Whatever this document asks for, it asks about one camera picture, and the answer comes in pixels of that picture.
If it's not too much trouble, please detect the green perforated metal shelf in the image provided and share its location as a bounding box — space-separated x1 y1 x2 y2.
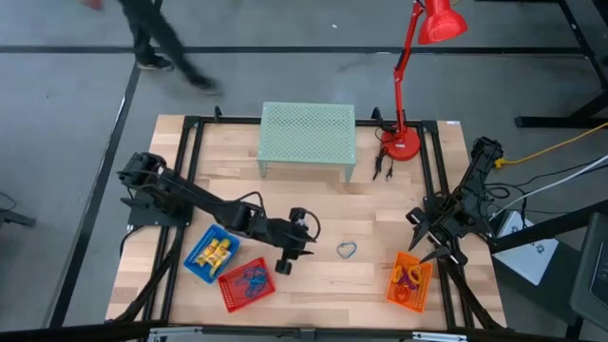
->
256 101 358 183

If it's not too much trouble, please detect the grey equipment case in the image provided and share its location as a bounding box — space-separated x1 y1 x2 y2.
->
569 212 608 330

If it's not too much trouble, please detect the orange plastic mesh basket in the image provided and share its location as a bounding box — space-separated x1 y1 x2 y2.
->
385 251 434 314

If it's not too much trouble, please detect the red desk lamp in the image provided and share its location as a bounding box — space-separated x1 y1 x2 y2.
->
379 0 469 162

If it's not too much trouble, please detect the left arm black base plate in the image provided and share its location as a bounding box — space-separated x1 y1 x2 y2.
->
121 189 194 228

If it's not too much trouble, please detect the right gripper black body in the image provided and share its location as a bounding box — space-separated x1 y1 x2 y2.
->
420 208 460 248

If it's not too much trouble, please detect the black power cable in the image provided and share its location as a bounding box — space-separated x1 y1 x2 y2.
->
488 161 608 200

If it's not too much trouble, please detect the purple spiral coil keychain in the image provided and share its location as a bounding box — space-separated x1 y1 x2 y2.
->
396 274 420 292

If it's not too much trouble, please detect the black metal beam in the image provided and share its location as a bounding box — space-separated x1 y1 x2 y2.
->
488 199 608 254

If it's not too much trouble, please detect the person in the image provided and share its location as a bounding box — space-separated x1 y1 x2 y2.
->
117 0 222 95

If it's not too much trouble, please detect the black aluminium rig frame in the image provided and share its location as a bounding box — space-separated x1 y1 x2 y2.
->
106 104 507 342

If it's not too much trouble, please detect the white cable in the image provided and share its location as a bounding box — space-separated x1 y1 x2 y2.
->
491 154 608 218

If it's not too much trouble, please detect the yellow cable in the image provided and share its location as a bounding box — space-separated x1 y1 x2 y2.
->
493 122 608 168

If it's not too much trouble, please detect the black lamp power cord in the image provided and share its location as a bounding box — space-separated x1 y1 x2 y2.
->
371 123 396 182

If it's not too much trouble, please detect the black floor stand foot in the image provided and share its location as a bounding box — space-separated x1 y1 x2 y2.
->
0 189 37 229

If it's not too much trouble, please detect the white electronics box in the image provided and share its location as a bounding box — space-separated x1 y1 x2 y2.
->
491 209 561 287

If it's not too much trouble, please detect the blue plastic mesh basket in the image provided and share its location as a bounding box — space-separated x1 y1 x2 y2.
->
182 223 242 286

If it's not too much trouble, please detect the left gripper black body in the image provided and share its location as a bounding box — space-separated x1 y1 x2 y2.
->
263 218 313 261

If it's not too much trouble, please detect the black floor stand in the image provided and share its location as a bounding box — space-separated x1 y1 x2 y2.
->
515 0 608 129

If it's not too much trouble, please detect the red spiral coil keychain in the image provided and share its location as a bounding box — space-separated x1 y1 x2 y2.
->
391 284 413 306

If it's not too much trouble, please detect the red plastic mesh basket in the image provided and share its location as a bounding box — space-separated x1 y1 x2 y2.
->
217 256 277 314

